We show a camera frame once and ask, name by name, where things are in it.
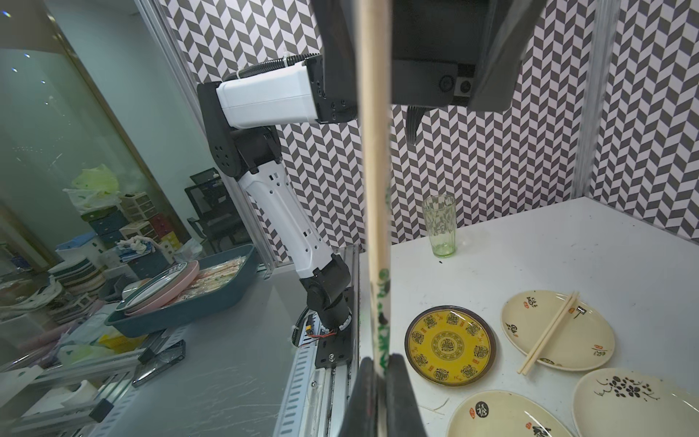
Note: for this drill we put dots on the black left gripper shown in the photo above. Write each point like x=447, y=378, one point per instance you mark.
x=444, y=53

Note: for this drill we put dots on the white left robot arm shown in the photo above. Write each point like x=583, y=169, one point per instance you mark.
x=241, y=116

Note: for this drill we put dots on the blue tray with items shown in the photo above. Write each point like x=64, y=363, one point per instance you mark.
x=192, y=305

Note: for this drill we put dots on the cream plate with red stamps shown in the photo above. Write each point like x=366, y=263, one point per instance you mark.
x=502, y=413

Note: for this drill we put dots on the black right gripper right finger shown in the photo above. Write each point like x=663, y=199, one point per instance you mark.
x=403, y=414

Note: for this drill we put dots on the cream plate left rear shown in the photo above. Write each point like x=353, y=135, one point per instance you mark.
x=584, y=340

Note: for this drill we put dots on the green drinking glass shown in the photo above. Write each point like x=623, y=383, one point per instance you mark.
x=440, y=221

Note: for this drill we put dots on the yellow patterned plate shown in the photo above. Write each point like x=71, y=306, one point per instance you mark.
x=450, y=346

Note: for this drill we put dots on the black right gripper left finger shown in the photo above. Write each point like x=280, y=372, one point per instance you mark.
x=360, y=417

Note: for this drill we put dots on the cream plate with green patch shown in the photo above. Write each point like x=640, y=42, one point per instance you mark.
x=620, y=402

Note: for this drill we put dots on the chopsticks green band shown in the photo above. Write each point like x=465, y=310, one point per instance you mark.
x=533, y=356

